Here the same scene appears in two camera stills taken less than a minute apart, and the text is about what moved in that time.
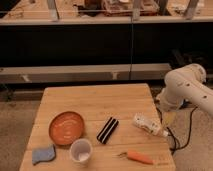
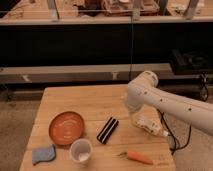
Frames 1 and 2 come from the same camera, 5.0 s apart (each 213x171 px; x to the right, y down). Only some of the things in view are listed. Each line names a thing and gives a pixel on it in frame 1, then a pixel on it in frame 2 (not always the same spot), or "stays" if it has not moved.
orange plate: x=66 y=127 stays
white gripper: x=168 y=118 → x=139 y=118
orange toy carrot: x=135 y=154 stays
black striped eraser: x=107 y=130 stays
